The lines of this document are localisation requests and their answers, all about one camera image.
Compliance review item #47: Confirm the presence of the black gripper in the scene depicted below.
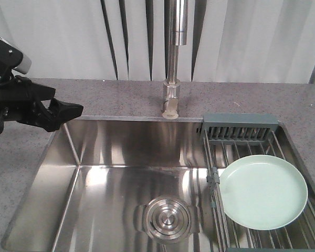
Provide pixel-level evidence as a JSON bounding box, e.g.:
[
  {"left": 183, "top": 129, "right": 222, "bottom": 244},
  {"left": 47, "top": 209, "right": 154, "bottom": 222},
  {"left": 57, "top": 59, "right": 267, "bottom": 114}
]
[{"left": 0, "top": 59, "right": 84, "bottom": 133}]

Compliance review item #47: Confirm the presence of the pale green round plate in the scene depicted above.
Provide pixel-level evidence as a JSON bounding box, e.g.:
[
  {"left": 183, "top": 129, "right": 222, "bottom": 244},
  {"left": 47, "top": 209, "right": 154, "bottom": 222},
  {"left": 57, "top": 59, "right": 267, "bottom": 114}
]
[{"left": 219, "top": 155, "right": 309, "bottom": 230}]

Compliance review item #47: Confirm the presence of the steel dish drying rack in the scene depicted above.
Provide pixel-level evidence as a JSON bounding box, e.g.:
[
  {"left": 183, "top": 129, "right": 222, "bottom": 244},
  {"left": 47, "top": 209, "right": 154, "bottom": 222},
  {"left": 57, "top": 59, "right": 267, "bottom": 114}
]
[{"left": 196, "top": 114, "right": 315, "bottom": 251}]

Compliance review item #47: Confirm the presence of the stainless steel sink basin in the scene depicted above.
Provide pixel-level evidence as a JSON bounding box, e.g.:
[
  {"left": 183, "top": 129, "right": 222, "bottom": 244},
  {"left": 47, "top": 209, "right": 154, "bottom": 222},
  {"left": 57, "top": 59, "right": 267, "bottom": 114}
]
[{"left": 1, "top": 117, "right": 218, "bottom": 251}]

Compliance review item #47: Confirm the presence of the chrome kitchen faucet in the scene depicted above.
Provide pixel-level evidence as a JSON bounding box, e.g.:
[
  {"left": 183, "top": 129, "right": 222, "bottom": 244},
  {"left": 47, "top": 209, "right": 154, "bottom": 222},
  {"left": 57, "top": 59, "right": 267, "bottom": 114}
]
[{"left": 162, "top": 0, "right": 188, "bottom": 120}]

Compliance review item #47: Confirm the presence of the white pleated curtain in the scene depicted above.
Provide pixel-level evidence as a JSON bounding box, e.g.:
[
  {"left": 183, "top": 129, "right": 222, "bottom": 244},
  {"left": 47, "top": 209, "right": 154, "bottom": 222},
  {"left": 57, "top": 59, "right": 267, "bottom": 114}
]
[{"left": 0, "top": 1, "right": 315, "bottom": 84}]

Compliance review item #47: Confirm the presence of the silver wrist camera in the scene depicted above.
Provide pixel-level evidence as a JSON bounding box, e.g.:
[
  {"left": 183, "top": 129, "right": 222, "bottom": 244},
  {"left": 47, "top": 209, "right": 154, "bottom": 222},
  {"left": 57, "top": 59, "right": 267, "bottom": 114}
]
[{"left": 0, "top": 37, "right": 32, "bottom": 74}]

